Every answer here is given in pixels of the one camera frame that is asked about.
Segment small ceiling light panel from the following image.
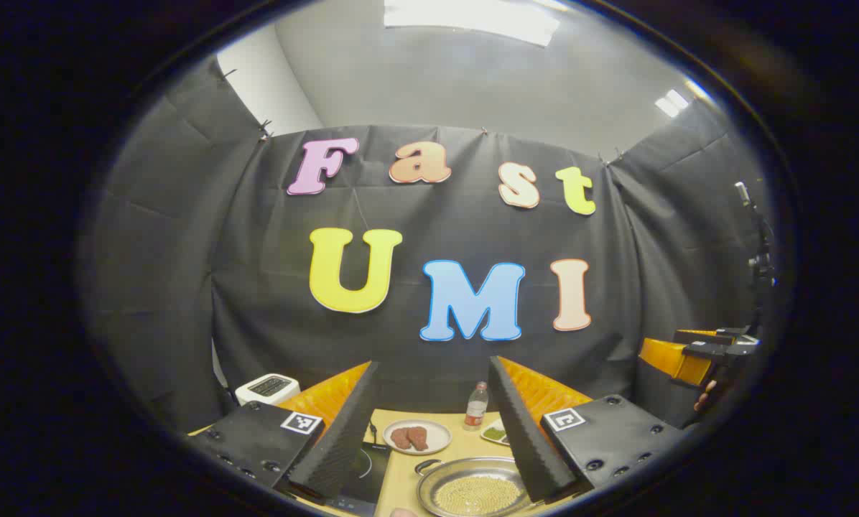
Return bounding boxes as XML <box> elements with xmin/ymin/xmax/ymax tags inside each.
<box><xmin>656</xmin><ymin>90</ymin><xmax>689</xmax><ymax>119</ymax></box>

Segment stainless steel pot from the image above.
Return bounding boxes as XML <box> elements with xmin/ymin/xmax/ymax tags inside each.
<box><xmin>414</xmin><ymin>457</ymin><xmax>538</xmax><ymax>517</ymax></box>

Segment pile of soybeans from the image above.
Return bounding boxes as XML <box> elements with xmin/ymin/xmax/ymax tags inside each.
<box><xmin>433</xmin><ymin>474</ymin><xmax>524</xmax><ymax>515</ymax></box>

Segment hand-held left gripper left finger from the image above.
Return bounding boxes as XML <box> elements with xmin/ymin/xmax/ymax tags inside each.
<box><xmin>189</xmin><ymin>360</ymin><xmax>380</xmax><ymax>503</ymax></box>

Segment white toaster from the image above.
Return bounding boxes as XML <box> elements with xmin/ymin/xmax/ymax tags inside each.
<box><xmin>234</xmin><ymin>373</ymin><xmax>301</xmax><ymax>406</ymax></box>

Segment large ceiling light panel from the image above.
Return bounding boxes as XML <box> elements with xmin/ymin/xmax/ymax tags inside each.
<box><xmin>383</xmin><ymin>0</ymin><xmax>559</xmax><ymax>47</ymax></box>

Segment clear plastic water bottle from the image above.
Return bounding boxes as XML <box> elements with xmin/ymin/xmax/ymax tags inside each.
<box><xmin>464</xmin><ymin>381</ymin><xmax>489</xmax><ymax>431</ymax></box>

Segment white round plate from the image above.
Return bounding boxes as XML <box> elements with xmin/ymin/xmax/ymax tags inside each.
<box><xmin>383</xmin><ymin>419</ymin><xmax>452</xmax><ymax>456</ymax></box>

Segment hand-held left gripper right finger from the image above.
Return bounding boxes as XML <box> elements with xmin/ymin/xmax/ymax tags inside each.
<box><xmin>487</xmin><ymin>355</ymin><xmax>689</xmax><ymax>503</ymax></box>

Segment black equipment stand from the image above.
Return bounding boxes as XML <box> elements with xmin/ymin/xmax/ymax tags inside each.
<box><xmin>733</xmin><ymin>181</ymin><xmax>779</xmax><ymax>335</ymax></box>

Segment black induction cooktop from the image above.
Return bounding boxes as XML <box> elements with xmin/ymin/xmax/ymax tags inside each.
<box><xmin>329</xmin><ymin>442</ymin><xmax>393</xmax><ymax>516</ymax></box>

